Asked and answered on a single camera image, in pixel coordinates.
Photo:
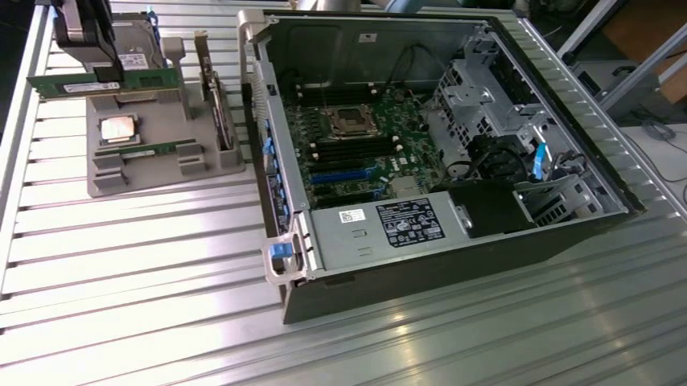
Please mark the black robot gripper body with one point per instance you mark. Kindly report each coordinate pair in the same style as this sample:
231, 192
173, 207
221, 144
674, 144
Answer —
81, 7

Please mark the green RAM stick white label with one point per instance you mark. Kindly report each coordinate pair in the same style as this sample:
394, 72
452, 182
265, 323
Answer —
150, 80

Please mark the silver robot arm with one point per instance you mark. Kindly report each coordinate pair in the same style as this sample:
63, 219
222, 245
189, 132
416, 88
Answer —
327, 4

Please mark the black RAM slot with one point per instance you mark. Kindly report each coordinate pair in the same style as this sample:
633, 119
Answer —
357, 154
355, 148
354, 141
338, 91
341, 100
359, 161

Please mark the hard disk silver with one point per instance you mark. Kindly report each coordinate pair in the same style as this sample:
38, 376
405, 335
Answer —
137, 40

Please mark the CPU chip metal lid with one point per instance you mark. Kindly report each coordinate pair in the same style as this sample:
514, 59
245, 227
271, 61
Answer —
119, 129

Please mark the grey parts rack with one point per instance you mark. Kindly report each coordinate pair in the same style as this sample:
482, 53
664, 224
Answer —
161, 120

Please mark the blue expansion slot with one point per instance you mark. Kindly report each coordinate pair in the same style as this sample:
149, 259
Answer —
343, 176

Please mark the black expansion slot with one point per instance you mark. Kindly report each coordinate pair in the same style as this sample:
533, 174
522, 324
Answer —
346, 195

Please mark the green motherboard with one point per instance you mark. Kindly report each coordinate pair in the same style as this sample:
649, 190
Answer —
409, 120

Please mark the blue case latch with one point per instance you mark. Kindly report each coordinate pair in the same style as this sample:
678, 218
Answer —
282, 247

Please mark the silver chipset heat sink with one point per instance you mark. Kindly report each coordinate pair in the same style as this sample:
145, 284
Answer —
405, 186

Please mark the grey power supply unit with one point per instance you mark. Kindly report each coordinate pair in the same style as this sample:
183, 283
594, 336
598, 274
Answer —
375, 237

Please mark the metal disk bay cage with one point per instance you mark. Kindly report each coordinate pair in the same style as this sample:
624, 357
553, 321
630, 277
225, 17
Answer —
473, 100

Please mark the black fan shroud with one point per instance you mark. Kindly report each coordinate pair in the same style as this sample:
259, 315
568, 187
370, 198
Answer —
486, 209

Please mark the black open PC case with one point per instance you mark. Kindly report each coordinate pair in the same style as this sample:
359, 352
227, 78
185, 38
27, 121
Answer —
430, 273

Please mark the metal lower drive cage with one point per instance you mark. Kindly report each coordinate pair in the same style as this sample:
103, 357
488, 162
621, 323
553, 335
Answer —
558, 197

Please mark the graphics card with bracket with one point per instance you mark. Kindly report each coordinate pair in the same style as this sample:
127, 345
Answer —
215, 100

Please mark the CPU socket metal frame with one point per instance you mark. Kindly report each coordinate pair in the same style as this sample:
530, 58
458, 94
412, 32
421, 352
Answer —
347, 121

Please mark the aluminium frame post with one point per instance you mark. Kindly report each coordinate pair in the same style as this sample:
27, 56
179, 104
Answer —
645, 60

